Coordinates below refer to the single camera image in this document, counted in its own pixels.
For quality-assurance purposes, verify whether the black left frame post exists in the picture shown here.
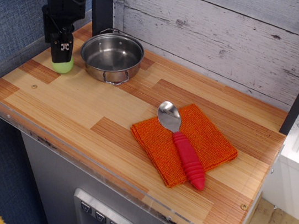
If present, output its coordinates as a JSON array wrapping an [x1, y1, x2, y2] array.
[[92, 0, 113, 36]]

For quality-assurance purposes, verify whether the clear acrylic table guard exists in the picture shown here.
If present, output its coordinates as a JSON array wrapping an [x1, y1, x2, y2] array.
[[0, 24, 287, 224]]

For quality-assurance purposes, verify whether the silver dispenser button panel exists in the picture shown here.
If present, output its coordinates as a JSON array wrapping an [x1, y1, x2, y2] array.
[[73, 188, 134, 224]]

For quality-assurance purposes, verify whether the orange folded cloth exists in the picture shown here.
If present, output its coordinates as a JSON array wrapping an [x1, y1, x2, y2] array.
[[131, 104, 238, 188]]

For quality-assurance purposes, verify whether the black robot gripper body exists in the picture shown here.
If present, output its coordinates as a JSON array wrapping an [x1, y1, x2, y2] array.
[[42, 0, 87, 43]]

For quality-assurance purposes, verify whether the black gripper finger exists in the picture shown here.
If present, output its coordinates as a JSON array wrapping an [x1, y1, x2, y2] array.
[[50, 29, 74, 63]]

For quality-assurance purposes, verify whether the green plastic pear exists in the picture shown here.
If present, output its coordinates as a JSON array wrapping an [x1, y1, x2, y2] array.
[[52, 58, 74, 74]]

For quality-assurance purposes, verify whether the red handled metal spoon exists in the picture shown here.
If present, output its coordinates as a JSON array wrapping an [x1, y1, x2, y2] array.
[[157, 101, 206, 190]]

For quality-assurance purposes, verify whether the grey toy fridge cabinet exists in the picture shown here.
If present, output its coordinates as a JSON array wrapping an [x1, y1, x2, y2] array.
[[7, 130, 232, 224]]

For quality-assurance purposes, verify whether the stainless steel pot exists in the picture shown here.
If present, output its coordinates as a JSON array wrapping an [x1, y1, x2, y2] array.
[[80, 29, 145, 86]]

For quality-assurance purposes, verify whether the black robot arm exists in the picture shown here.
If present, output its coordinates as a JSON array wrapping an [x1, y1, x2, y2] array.
[[42, 0, 87, 65]]

